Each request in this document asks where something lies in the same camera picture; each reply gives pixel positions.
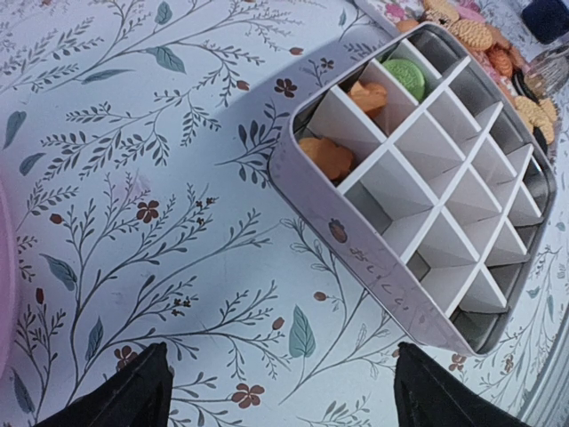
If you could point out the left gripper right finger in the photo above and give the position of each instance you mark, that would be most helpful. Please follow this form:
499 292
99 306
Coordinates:
427 395

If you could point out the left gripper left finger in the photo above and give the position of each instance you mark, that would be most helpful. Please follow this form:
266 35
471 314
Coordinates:
138 395

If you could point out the pink divided cookie tin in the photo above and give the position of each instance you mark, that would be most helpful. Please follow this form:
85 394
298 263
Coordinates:
444 209

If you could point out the orange swirl cookie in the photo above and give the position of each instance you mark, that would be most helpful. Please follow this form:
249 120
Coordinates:
333 160

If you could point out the green round cookie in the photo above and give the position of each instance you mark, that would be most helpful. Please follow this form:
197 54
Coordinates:
408 75

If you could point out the metal serving tongs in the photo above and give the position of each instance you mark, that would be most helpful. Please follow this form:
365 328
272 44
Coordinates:
548 72

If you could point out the pink plate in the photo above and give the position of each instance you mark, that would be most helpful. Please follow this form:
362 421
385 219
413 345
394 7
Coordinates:
9 288

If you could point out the floral tablecloth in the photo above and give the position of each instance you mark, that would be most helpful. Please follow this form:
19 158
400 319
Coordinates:
135 142

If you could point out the floral cookie tray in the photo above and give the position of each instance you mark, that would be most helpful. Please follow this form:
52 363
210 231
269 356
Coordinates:
497 55

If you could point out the dark blue mug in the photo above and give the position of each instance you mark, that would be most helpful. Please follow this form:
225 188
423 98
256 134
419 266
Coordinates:
547 20

